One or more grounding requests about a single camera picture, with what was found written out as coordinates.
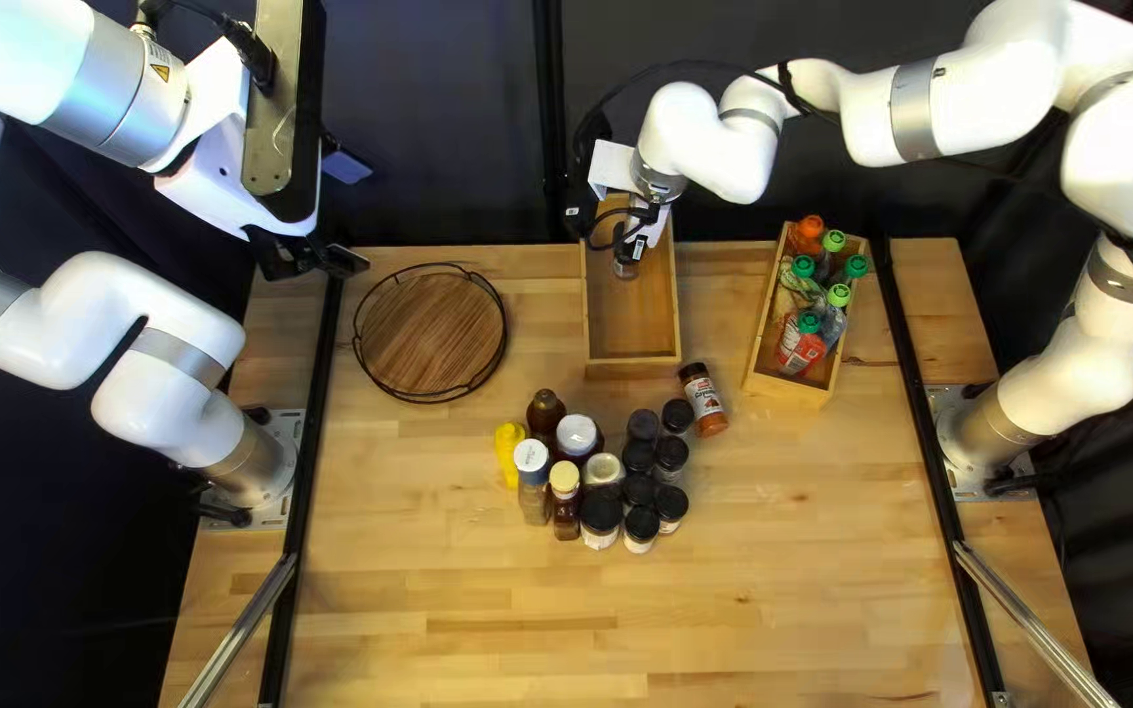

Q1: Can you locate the short jar with cream lid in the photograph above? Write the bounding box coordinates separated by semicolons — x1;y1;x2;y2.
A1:
581;450;627;493

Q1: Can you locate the red white pouch, green cap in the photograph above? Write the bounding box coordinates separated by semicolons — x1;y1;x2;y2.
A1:
775;311;828;377

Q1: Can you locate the round black wire rack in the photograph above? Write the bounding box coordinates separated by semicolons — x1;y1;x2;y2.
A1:
350;260;511;406

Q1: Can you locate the pouch with orange cap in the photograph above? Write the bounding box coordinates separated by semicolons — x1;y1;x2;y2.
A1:
787;214;828;259

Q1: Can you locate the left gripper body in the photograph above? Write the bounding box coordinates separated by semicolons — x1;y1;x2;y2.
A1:
148;39;322;242

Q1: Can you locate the dark sauce bottle, cream lid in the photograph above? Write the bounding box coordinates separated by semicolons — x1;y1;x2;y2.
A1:
547;460;584;542

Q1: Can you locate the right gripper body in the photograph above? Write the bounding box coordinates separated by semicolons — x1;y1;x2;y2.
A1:
588;140;674;249

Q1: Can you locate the red sauce bottle, white lid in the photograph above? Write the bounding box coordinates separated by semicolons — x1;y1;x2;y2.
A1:
553;413;607;465

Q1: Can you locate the amber brown sauce bottle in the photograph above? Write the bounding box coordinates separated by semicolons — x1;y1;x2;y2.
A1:
525;387;568;444

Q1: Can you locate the rectangular wooden box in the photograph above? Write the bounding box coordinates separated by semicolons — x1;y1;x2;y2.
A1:
742;221;873;409
579;191;684;383

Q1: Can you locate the blue-grey pouch with green cap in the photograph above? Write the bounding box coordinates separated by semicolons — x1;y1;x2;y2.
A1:
817;283;855;345

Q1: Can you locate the orange spice jar, white label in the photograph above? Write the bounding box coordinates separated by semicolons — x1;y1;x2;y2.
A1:
677;361;731;439

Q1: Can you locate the blue-labelled bottle with white cap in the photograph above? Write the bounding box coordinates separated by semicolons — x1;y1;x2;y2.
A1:
512;437;553;527

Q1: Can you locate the yellow mustard bottle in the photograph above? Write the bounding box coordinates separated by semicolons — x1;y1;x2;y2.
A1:
494;421;528;491

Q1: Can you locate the large jar with black lid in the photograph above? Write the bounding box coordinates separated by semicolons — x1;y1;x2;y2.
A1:
579;492;625;552

